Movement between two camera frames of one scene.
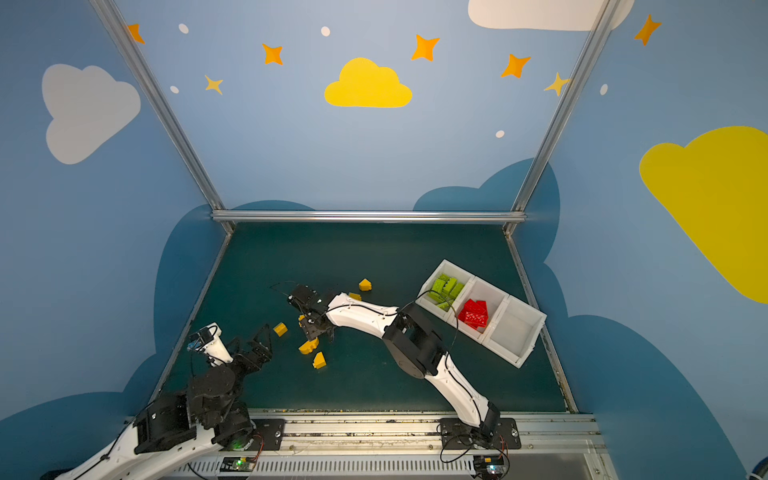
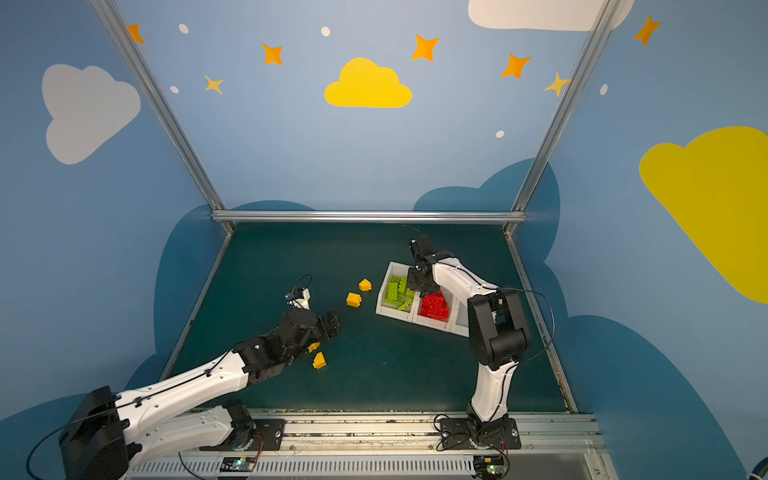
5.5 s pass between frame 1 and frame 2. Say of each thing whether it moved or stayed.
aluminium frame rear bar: stayed
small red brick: moved
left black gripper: moved
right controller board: stayed
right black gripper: moved
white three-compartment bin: moved
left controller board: stayed
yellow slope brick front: stayed
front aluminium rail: stayed
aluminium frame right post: stayed
